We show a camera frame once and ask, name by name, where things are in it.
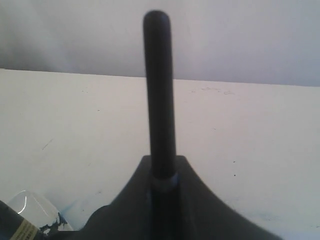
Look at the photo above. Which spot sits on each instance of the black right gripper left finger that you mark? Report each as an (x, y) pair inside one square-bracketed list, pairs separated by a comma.
[(130, 216)]

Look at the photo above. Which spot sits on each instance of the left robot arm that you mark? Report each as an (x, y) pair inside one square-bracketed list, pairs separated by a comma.
[(15, 227)]

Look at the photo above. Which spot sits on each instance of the white square paint plate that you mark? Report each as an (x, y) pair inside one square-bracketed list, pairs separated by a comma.
[(40, 212)]

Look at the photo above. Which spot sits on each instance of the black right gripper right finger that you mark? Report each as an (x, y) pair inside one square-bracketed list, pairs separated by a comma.
[(207, 217)]

